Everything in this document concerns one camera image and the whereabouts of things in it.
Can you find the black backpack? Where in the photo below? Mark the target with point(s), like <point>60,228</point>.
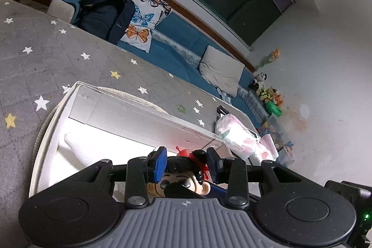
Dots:
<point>98,18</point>

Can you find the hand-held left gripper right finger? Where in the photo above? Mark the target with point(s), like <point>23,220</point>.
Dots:
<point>211,166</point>

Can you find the black-haired doll figure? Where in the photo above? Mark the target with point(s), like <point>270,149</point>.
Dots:
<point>177,167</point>

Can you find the grey pillow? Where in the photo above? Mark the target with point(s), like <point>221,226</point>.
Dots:
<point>221,70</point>

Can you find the pink tissue pack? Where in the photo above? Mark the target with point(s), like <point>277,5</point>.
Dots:
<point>235,134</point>
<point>266,150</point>

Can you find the butterfly print pillow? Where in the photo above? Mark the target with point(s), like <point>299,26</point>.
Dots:
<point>145,15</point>

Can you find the blue sofa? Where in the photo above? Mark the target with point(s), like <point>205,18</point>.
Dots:
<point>180,53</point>

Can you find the panda plush toy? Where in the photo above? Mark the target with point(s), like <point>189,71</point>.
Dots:
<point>260,79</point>

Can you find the white plush rabbit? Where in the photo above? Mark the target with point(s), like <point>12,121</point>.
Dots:
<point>78,149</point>

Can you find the orange plush toys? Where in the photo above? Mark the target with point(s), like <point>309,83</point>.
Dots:
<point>271,95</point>

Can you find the grey cardboard box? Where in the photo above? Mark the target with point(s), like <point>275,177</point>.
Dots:
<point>130,120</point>

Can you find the flower wall decoration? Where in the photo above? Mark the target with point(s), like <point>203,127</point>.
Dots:
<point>271,57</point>

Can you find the clear toy storage bin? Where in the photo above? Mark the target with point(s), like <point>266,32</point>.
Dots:
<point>276,137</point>

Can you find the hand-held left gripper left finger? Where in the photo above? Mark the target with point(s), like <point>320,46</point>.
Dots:
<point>160,165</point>

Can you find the small black device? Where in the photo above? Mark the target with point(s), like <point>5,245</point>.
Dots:
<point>223,111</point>

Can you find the grey star tablecloth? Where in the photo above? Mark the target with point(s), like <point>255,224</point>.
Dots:
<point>58,62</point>

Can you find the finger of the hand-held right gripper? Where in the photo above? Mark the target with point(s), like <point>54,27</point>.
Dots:
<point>178,191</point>

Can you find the green plastic toy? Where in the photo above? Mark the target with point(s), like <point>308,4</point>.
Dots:
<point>274,109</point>

